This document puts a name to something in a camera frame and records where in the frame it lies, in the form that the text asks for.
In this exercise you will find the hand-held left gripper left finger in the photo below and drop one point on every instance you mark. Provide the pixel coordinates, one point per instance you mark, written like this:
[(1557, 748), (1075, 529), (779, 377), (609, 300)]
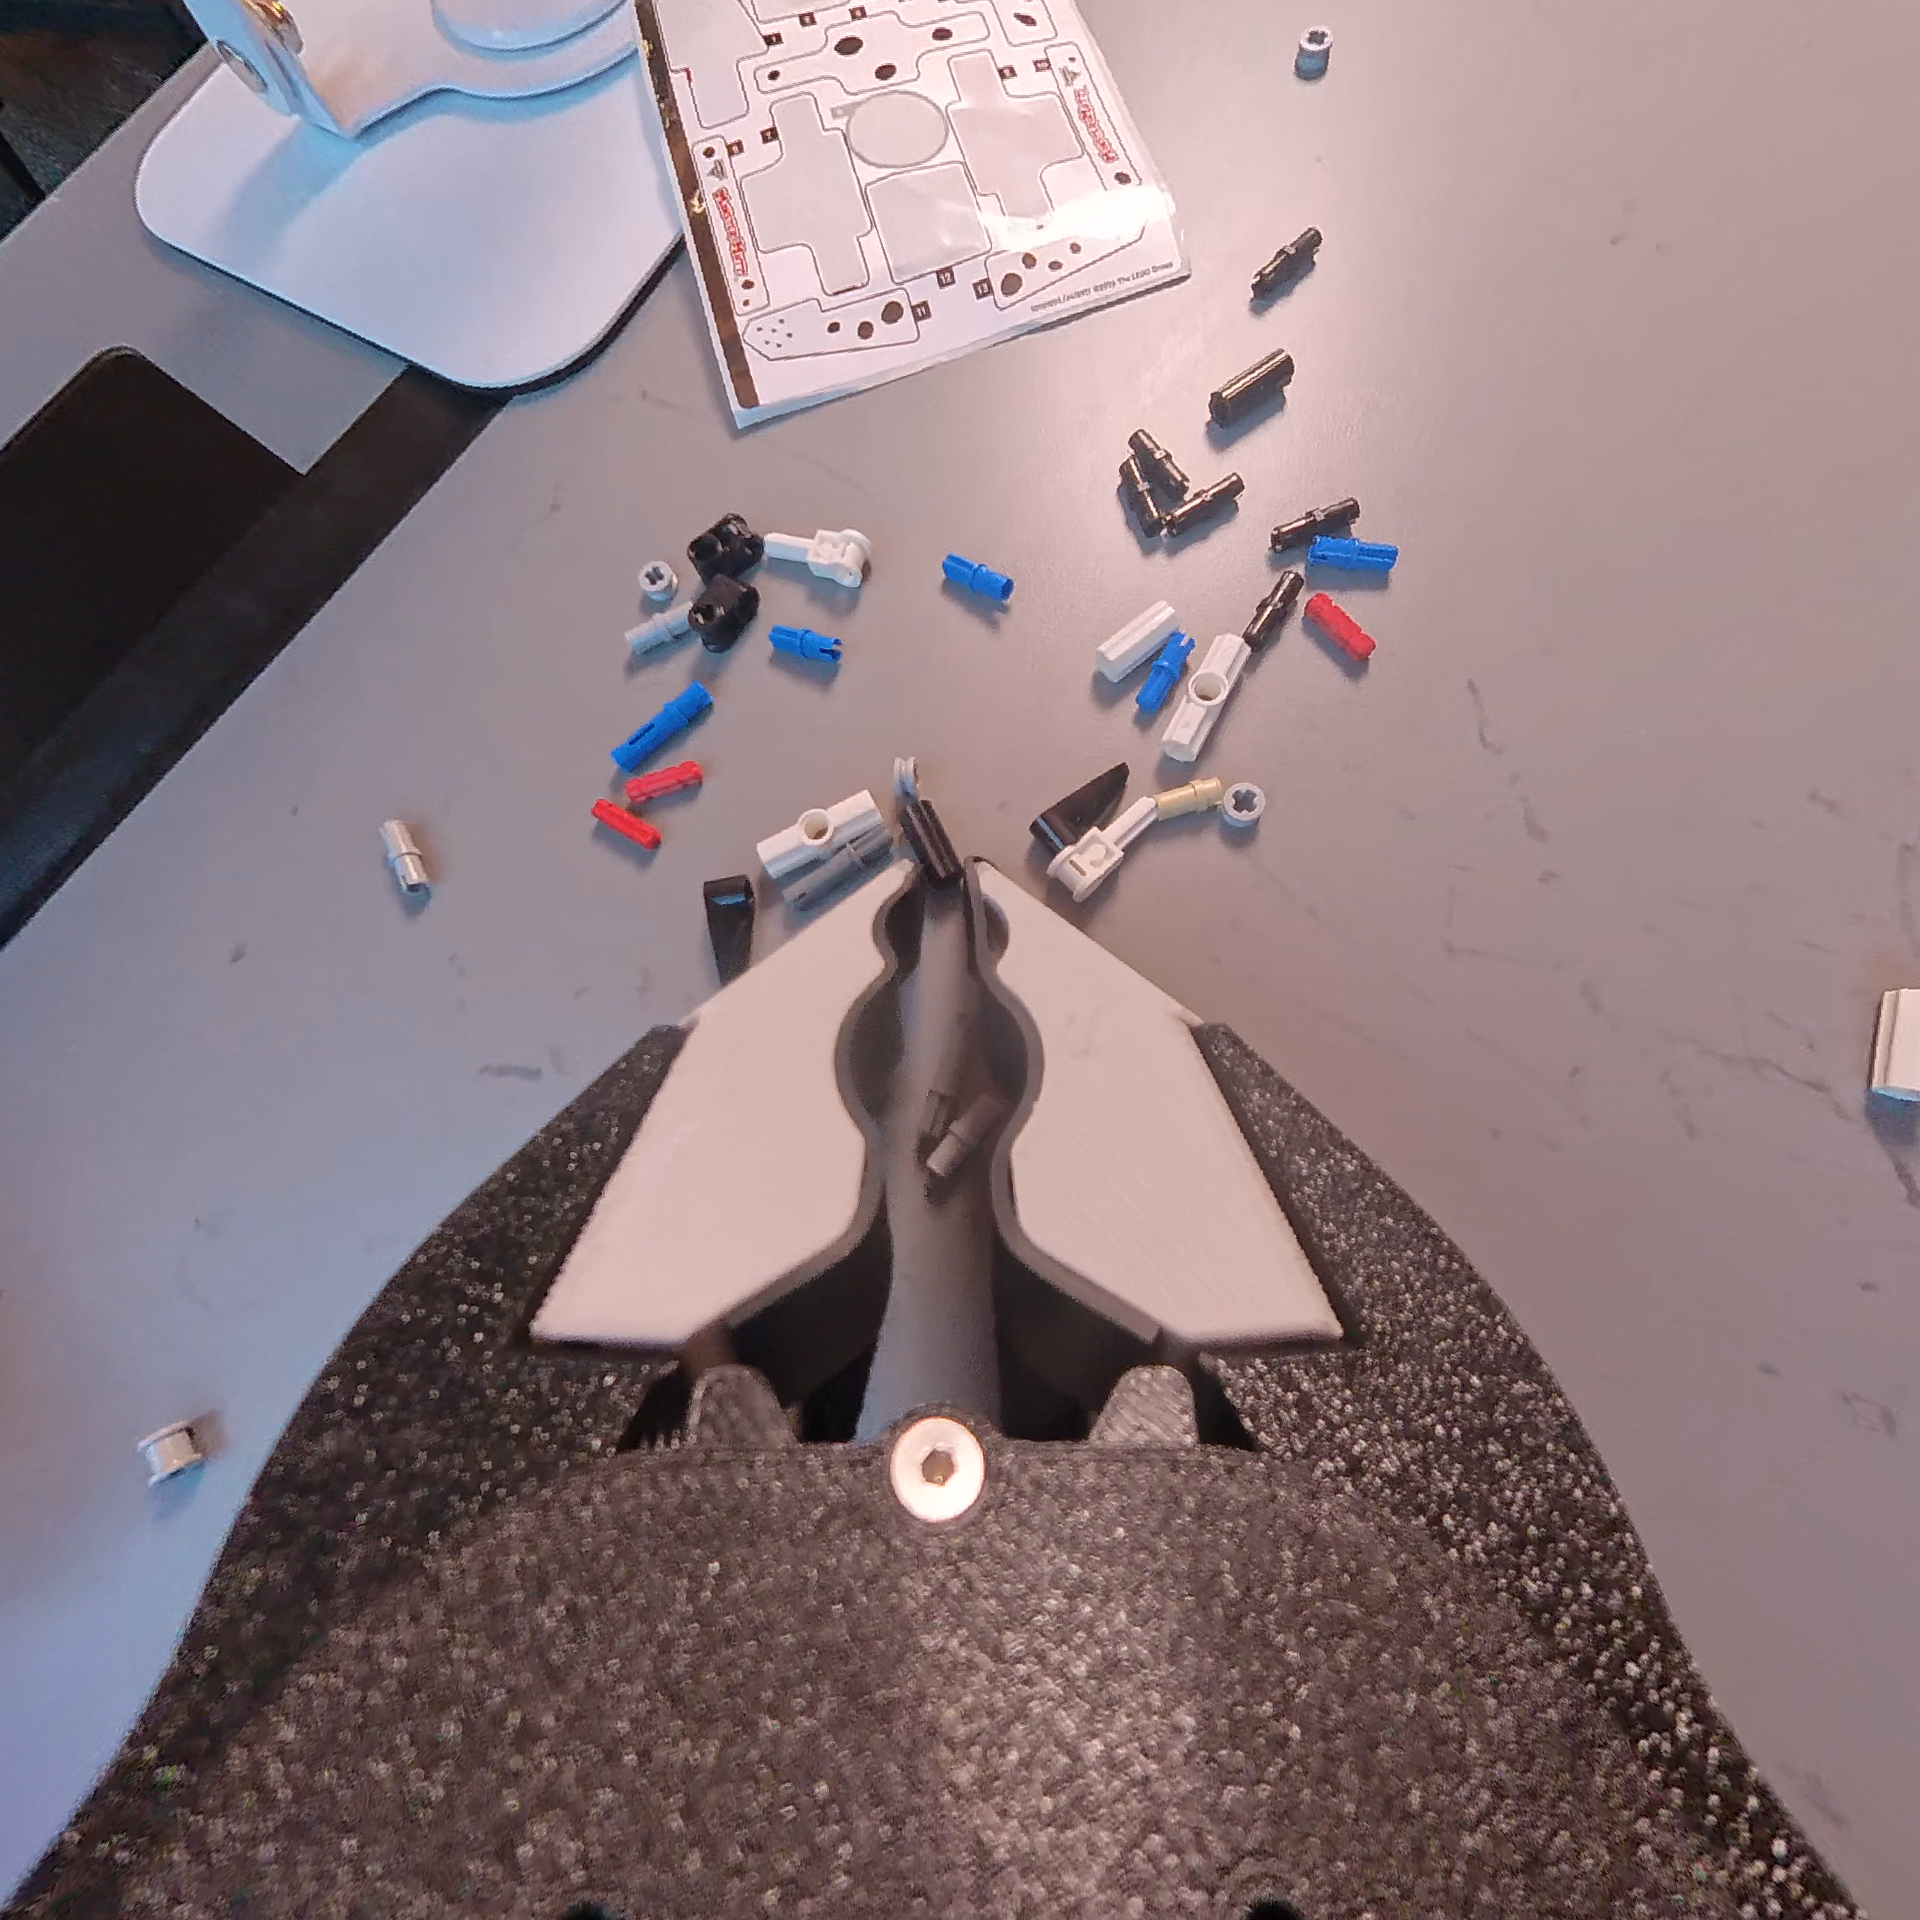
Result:
[(704, 1184)]

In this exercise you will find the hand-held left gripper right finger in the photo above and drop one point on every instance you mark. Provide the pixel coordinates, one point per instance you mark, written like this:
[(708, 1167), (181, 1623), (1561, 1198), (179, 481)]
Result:
[(1171, 1184)]

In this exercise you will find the black toy tube connector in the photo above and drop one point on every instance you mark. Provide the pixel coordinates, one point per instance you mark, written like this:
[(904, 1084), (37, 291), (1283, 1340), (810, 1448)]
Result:
[(1252, 387), (932, 843)]

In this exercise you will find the white spotted toy panel assembly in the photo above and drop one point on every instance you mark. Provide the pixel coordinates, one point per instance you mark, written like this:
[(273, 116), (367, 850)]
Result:
[(1892, 1049)]

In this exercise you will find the black toy wedge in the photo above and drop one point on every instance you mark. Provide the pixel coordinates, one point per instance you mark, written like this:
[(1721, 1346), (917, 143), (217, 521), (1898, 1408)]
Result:
[(1079, 811), (728, 921)]

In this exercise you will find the white and grey toy connector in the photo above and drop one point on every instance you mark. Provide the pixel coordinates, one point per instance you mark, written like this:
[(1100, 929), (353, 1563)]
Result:
[(810, 843)]

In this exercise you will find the red toy axle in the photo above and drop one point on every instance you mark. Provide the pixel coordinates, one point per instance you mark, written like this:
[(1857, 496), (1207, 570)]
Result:
[(626, 822), (1339, 627), (666, 779)]

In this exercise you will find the light grey toy bush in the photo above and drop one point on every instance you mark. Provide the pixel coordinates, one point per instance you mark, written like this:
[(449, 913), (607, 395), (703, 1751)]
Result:
[(1243, 806), (657, 575), (172, 1448), (1315, 51)]

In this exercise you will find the tan toy pin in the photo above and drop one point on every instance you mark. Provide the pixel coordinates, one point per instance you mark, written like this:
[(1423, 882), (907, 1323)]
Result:
[(1185, 796)]

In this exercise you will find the long blue toy pin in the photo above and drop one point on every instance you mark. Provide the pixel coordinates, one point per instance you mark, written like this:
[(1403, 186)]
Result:
[(661, 723)]

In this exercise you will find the white toy connector with hole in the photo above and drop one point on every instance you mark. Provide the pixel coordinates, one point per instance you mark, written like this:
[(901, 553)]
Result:
[(1205, 695)]

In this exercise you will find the white toy tube connector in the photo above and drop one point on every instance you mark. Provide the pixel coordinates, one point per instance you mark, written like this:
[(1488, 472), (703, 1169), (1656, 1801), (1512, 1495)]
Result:
[(1131, 641)]

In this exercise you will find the black toy cross connector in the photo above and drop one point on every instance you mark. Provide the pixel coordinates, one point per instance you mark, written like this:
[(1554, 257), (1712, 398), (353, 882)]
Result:
[(725, 540), (725, 612)]

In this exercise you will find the white metal stand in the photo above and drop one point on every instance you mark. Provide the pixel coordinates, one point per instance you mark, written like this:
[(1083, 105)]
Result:
[(420, 254)]

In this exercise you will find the toy sticker sheet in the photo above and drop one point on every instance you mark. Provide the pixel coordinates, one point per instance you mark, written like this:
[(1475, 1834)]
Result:
[(901, 194)]

